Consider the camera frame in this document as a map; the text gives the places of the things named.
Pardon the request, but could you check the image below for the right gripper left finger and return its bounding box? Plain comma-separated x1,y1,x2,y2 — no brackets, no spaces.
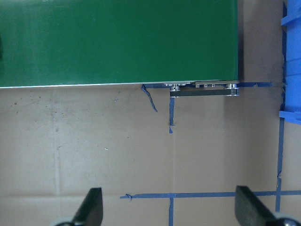
71,187,103,226

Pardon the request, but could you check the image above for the green conveyor belt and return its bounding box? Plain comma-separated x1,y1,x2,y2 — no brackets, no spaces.
0,0,238,89

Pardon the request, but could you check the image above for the brown paper table cover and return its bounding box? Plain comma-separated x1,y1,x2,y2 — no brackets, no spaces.
0,0,301,226

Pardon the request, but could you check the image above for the blue bin right side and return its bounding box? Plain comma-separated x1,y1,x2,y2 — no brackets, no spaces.
279,0,301,124

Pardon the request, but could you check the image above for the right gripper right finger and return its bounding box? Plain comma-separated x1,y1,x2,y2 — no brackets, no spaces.
235,186,277,226

